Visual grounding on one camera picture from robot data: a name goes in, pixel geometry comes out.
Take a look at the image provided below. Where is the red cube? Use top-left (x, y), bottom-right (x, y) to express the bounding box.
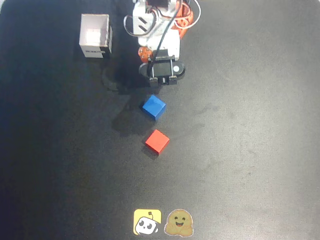
top-left (144, 129), bottom-right (171, 154)

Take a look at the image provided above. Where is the white cardboard box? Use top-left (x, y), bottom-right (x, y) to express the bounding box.
top-left (78, 13), bottom-right (113, 59)

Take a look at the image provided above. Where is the blue cube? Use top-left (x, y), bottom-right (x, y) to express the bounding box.
top-left (141, 94), bottom-right (167, 122)

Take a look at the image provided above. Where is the black table mat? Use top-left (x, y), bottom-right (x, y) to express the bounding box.
top-left (0, 0), bottom-right (320, 240)

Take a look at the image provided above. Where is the yellow robot sticker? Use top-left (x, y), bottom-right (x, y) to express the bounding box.
top-left (133, 208), bottom-right (162, 236)

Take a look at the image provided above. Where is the smiling hugging face sticker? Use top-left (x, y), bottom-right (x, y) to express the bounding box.
top-left (163, 208), bottom-right (195, 237)

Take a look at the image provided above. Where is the black camera cable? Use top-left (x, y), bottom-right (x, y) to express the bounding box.
top-left (147, 0), bottom-right (185, 76)

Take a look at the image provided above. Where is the black gripper-mounted camera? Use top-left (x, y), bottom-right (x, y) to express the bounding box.
top-left (138, 49), bottom-right (186, 88)

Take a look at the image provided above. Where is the white servo wire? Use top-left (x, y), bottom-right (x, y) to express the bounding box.
top-left (123, 13), bottom-right (141, 36)
top-left (174, 0), bottom-right (202, 29)

